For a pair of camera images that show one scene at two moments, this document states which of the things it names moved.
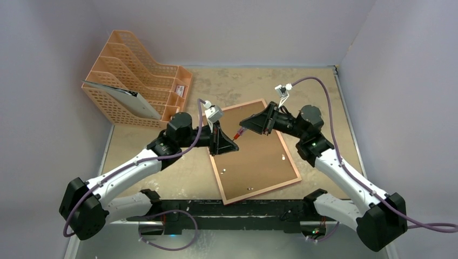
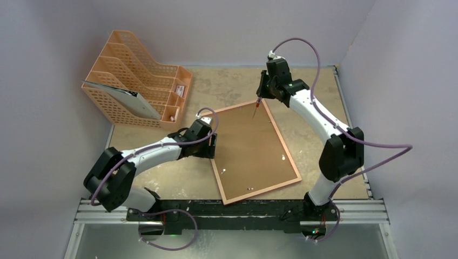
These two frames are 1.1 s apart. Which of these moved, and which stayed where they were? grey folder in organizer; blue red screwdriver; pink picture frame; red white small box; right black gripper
Moved: blue red screwdriver; right black gripper
Stayed: red white small box; pink picture frame; grey folder in organizer
